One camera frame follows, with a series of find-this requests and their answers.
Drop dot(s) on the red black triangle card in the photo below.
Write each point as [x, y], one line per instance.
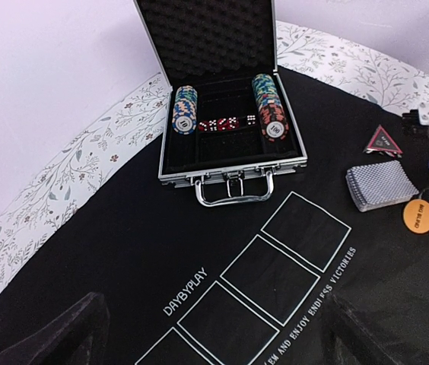
[382, 143]

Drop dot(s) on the black poker table mat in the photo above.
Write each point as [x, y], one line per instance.
[245, 283]

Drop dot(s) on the floral white tablecloth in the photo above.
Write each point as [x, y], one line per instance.
[92, 157]

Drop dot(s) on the blue playing card deck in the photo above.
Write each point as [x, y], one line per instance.
[378, 185]

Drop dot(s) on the red dice row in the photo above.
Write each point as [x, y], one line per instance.
[227, 124]

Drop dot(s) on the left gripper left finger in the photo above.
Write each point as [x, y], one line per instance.
[77, 336]

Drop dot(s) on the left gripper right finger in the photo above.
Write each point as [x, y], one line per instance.
[351, 338]

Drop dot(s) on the poker chip row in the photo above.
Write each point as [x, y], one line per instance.
[272, 117]
[184, 119]

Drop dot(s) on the aluminium poker chip case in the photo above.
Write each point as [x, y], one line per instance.
[218, 47]

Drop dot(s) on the orange big blind button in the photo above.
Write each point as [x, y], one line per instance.
[416, 216]

